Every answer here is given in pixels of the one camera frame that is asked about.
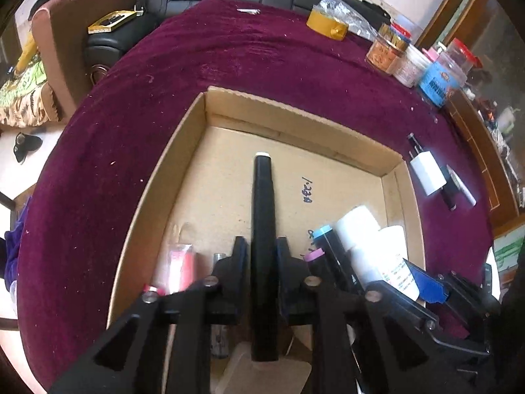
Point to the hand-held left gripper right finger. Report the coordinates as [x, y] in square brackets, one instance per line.
[284, 258]

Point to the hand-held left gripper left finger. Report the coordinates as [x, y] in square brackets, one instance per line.
[242, 258]

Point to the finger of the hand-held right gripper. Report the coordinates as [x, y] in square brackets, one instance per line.
[424, 283]
[447, 332]

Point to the black marker grey cap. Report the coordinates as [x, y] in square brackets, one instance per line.
[264, 234]

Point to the black marker teal cap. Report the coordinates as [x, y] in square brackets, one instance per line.
[332, 250]

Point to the clear case with pink insert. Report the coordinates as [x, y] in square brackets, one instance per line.
[176, 266]

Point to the large white plastic bottle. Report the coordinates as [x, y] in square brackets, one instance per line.
[359, 234]

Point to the cardboard box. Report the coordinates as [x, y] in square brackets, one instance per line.
[229, 164]

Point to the green white carton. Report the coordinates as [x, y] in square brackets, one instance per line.
[510, 254]

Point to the white pen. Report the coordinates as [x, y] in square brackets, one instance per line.
[461, 186]

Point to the white charger plug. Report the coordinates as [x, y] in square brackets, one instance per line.
[428, 174]

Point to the wooden sideboard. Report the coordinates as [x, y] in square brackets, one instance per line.
[484, 152]

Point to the maroon tablecloth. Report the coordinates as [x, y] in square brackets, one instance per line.
[123, 111]

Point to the clear jar blue label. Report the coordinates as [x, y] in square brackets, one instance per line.
[441, 82]

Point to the white plastic jar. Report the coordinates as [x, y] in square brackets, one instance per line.
[410, 69]

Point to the purple cloth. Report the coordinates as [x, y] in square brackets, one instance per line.
[16, 246]

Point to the clear jar orange contents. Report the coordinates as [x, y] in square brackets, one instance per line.
[383, 51]

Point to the pink lid bottle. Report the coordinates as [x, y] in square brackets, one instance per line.
[434, 53]

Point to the yellow tape roll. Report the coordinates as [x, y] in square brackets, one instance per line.
[326, 24]

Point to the black shoe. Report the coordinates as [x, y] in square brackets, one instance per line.
[26, 145]

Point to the red lid jar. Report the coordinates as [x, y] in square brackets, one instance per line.
[402, 33]

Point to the clear plastic bag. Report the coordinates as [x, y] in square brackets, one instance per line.
[348, 12]

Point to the brown upholstered chair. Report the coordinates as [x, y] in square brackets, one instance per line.
[74, 49]

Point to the green patterned blanket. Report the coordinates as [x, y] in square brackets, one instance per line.
[24, 98]

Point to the gold black box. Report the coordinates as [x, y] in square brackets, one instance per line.
[110, 21]

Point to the black round object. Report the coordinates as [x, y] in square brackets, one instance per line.
[41, 6]

